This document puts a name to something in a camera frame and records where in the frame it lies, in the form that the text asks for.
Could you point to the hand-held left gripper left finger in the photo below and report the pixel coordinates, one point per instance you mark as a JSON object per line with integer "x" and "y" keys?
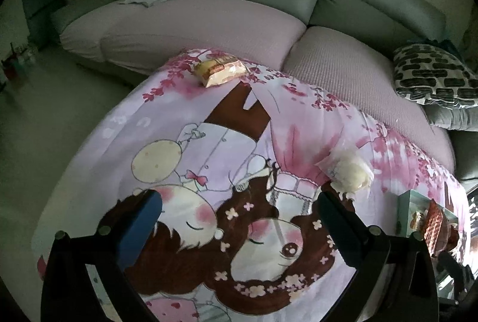
{"x": 139, "y": 228}

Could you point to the black white patterned pillow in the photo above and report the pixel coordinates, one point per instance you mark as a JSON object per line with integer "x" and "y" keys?
{"x": 429, "y": 75}

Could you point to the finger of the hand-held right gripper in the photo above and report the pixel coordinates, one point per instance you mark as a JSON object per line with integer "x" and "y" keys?
{"x": 452, "y": 266}

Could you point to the white bun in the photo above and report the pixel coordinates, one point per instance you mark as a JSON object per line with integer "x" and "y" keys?
{"x": 353, "y": 170}

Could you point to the green cardboard tray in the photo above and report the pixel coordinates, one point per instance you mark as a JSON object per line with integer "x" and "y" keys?
{"x": 405, "y": 210}

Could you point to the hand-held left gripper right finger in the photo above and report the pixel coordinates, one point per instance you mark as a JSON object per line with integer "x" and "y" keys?
{"x": 336, "y": 228}

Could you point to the printed pink blanket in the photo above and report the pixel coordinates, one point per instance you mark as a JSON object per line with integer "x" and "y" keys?
{"x": 239, "y": 142}

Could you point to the small yellow snack packet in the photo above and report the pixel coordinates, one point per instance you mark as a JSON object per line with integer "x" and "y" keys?
{"x": 220, "y": 70}

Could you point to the striped pink sofa cover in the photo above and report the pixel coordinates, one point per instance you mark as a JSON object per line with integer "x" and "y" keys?
{"x": 224, "y": 23}

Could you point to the red foil packet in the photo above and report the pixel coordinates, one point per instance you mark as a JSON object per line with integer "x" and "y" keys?
{"x": 437, "y": 225}

